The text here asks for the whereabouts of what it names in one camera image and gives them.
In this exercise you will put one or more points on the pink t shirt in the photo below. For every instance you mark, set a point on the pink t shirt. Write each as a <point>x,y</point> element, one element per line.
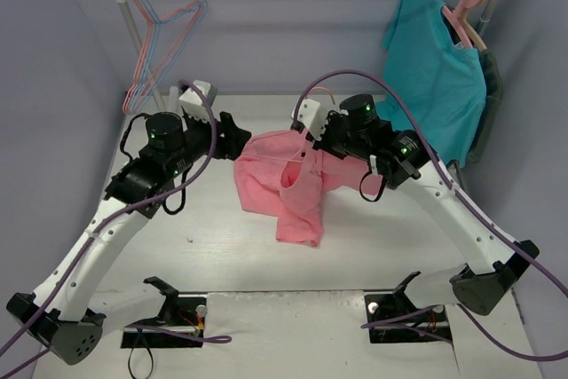
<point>294,192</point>

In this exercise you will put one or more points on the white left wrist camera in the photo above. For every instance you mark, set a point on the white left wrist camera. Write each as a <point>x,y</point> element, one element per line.
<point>191,103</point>

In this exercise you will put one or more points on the dark green garment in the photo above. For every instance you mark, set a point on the dark green garment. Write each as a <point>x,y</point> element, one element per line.
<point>495,90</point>

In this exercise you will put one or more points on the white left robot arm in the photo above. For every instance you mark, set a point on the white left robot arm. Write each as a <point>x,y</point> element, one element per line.
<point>64,313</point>

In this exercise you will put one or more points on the teal t shirt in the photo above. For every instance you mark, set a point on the teal t shirt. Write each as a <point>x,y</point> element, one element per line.
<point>441,83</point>

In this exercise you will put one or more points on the blue wire hanger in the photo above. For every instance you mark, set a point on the blue wire hanger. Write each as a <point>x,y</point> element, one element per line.
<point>148,76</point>

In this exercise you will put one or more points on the thick pink hanger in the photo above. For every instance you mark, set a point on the thick pink hanger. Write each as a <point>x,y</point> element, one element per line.
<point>457,18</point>

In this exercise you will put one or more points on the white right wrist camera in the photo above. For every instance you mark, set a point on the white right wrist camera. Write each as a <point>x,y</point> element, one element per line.
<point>311,116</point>

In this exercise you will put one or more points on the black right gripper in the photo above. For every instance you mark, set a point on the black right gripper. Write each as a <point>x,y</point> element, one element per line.
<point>326,144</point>

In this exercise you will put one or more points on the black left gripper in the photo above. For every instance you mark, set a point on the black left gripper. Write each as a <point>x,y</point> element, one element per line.
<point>223,138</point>

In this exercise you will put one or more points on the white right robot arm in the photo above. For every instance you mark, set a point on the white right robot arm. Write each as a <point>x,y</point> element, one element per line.
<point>491,265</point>

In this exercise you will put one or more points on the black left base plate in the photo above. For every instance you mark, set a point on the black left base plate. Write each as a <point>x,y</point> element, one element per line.
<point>189,319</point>

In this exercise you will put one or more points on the thick beige hanger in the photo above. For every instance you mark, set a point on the thick beige hanger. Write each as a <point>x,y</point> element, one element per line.
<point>479,37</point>

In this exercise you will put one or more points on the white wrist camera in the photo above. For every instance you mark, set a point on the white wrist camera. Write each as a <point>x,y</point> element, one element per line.
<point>311,116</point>
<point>191,103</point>

